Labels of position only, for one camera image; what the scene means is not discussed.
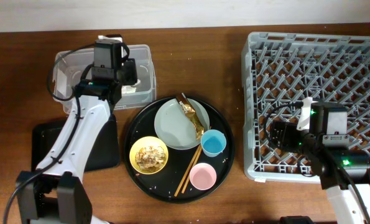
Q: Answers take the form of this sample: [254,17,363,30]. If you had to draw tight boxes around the gold coffee sachet wrapper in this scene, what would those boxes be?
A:
[176,93,205,140]

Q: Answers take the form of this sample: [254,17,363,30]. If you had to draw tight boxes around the yellow bowl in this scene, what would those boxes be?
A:
[129,136,169,175]

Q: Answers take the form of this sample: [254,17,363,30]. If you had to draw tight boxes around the blue cup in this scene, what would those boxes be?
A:
[200,129,226,157]

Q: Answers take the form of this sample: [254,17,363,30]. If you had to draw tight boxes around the pink cup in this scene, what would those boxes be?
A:
[190,163,217,190]

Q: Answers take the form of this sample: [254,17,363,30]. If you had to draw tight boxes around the food scraps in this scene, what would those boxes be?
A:
[135,146,167,172]

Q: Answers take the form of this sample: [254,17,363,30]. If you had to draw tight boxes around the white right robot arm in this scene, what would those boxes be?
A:
[262,97,370,223]

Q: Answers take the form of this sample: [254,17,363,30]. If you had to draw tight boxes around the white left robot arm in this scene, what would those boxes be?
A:
[2,34,137,223]

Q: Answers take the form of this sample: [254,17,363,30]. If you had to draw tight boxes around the clear plastic waste bin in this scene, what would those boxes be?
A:
[53,45,157,110]

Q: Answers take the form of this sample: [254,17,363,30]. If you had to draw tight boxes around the grey dishwasher rack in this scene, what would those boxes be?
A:
[241,32,370,184]

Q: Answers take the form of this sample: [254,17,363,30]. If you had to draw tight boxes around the crumpled white tissue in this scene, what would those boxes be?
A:
[121,79,141,95]

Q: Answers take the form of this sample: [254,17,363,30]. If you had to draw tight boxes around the grey ceramic plate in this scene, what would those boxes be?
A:
[154,98,200,150]

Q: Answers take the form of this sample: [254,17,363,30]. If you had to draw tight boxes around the black rectangular tray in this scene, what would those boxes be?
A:
[30,114,120,172]

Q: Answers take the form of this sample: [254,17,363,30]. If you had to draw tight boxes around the wooden chopstick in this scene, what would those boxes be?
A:
[181,126,212,194]
[174,144,201,197]

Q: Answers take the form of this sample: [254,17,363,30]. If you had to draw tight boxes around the round black serving tray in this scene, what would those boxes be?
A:
[123,96,236,203]

